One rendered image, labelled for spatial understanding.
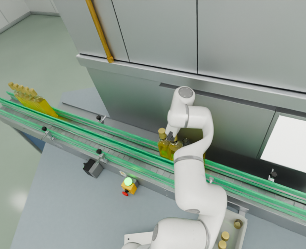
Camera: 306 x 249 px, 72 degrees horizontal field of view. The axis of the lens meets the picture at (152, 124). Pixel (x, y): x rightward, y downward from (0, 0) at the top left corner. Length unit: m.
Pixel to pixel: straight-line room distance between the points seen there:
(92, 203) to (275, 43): 1.19
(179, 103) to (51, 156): 1.21
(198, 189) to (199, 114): 0.24
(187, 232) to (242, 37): 0.58
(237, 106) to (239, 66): 0.16
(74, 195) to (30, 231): 0.29
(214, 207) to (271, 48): 0.49
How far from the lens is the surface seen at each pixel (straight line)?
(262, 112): 0.88
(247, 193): 1.09
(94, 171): 1.37
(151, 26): 0.84
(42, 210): 1.53
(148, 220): 1.24
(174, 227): 0.59
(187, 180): 0.56
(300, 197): 1.17
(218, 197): 0.59
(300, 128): 0.92
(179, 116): 0.67
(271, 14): 0.70
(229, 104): 0.88
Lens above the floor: 1.93
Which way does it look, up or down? 50 degrees down
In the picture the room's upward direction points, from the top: 15 degrees counter-clockwise
